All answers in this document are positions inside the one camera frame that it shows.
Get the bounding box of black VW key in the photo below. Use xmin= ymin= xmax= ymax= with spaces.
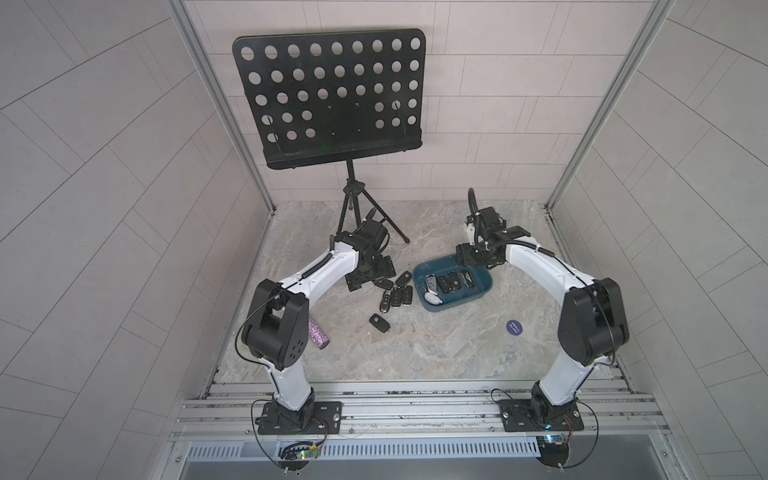
xmin=374 ymin=278 xmax=395 ymax=290
xmin=369 ymin=314 xmax=391 ymax=333
xmin=395 ymin=271 xmax=413 ymax=288

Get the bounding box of black flip key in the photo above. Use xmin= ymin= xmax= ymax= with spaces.
xmin=390 ymin=287 xmax=403 ymax=308
xmin=401 ymin=285 xmax=413 ymax=305

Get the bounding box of black chrome slim key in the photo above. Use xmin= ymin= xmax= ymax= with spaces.
xmin=379 ymin=290 xmax=391 ymax=313

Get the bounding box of teal plastic storage box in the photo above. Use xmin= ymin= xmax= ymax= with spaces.
xmin=412 ymin=255 xmax=493 ymax=313

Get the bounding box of silver BMW car key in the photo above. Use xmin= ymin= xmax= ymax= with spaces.
xmin=425 ymin=274 xmax=438 ymax=295

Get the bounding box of white oval key fob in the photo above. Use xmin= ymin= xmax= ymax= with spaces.
xmin=424 ymin=291 xmax=443 ymax=306

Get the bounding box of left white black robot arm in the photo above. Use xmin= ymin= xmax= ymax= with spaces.
xmin=240 ymin=210 xmax=394 ymax=414

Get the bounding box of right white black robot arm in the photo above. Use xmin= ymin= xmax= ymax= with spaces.
xmin=456 ymin=189 xmax=630 ymax=427

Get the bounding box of purple round sticker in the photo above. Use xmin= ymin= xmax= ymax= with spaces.
xmin=506 ymin=320 xmax=523 ymax=336

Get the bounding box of purple glitter cylinder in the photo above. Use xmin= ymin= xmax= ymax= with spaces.
xmin=308 ymin=319 xmax=330 ymax=350

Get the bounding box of black perforated music stand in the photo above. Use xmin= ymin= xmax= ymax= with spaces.
xmin=232 ymin=28 xmax=427 ymax=224

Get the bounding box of right green circuit board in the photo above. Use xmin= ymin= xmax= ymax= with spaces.
xmin=536 ymin=435 xmax=571 ymax=469

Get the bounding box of green circuit board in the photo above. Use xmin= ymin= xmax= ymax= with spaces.
xmin=278 ymin=441 xmax=322 ymax=471
xmin=536 ymin=435 xmax=571 ymax=469

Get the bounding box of left green circuit board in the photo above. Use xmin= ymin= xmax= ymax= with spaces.
xmin=278 ymin=441 xmax=322 ymax=471

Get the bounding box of aluminium mounting rail frame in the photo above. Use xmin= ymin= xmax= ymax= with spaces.
xmin=153 ymin=375 xmax=692 ymax=479

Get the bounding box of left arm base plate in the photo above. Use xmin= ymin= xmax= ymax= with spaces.
xmin=255 ymin=400 xmax=343 ymax=435

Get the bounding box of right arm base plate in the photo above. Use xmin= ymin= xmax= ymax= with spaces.
xmin=495 ymin=397 xmax=584 ymax=433

